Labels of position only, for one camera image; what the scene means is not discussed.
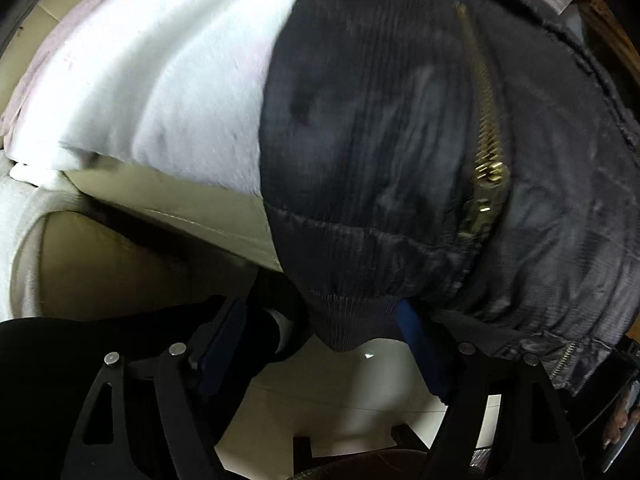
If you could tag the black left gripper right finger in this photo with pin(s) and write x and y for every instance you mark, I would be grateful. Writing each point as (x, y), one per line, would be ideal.
(531, 439)

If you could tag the black quilted jacket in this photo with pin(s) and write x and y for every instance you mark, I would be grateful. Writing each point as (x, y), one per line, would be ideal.
(470, 157)

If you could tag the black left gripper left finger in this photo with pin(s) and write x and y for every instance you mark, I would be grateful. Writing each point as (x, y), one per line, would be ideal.
(162, 417)

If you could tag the white fleece bed blanket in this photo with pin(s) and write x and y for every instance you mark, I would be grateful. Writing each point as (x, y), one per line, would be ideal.
(174, 85)

